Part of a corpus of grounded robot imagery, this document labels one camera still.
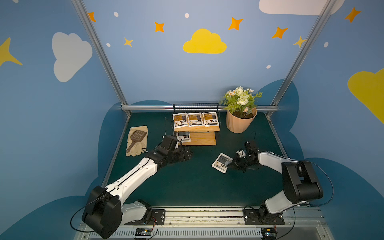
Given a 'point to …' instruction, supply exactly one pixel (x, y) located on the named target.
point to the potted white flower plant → (241, 109)
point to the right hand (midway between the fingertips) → (229, 164)
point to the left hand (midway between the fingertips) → (187, 153)
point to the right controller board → (268, 233)
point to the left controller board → (143, 232)
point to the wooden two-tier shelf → (199, 135)
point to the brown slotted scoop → (136, 136)
